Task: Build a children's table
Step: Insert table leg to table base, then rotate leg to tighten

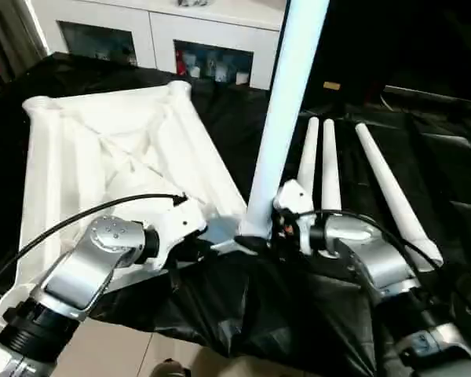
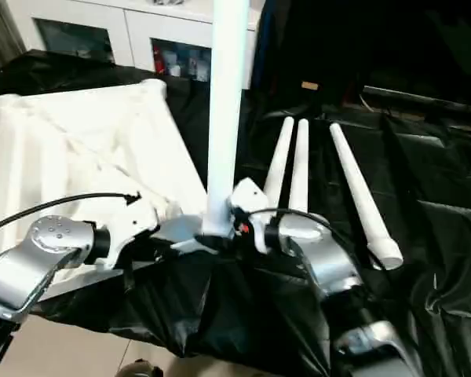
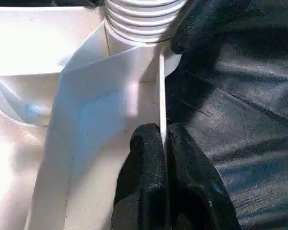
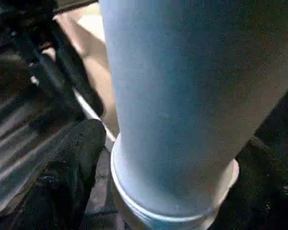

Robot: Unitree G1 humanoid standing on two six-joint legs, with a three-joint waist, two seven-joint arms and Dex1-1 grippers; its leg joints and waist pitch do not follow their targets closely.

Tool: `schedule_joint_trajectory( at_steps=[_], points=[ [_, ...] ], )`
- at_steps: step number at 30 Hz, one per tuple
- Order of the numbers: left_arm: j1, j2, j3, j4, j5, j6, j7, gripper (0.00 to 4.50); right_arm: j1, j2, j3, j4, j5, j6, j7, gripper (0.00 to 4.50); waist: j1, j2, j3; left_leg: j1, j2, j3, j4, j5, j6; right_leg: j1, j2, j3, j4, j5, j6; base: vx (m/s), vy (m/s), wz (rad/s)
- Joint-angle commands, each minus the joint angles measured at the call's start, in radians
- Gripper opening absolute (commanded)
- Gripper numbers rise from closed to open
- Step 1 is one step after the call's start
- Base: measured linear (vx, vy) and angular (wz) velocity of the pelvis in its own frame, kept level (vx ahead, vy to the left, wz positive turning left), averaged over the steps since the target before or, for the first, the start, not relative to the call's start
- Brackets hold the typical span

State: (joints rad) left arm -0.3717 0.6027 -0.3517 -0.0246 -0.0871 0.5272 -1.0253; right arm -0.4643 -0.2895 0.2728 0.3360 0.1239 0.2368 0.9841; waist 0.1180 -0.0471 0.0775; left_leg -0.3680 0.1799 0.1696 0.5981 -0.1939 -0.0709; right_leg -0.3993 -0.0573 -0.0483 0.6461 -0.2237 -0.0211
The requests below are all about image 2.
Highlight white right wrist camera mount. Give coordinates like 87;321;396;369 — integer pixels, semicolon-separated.
229;177;270;254

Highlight black mat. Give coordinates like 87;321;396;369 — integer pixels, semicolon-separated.
0;49;471;377

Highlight black backdrop cloth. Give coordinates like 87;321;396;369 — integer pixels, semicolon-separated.
258;0;471;103

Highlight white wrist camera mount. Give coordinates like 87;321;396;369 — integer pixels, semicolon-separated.
229;177;270;254
101;198;160;272

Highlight black flat monitor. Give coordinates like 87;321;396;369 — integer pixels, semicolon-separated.
360;85;471;115

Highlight white glass-door cabinet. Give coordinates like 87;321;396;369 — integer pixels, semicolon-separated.
7;0;260;90

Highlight white plastic table leg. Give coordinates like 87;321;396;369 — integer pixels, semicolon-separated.
288;119;311;215
202;0;253;236
263;116;295;197
329;122;403;271

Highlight white plastic table top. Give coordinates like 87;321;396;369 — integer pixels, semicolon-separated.
0;78;239;304

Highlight printed box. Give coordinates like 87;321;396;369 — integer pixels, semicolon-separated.
188;57;211;82

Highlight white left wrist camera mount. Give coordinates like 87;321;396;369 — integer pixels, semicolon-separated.
101;198;160;272

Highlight grey curtain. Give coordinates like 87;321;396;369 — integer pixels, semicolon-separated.
0;0;27;74

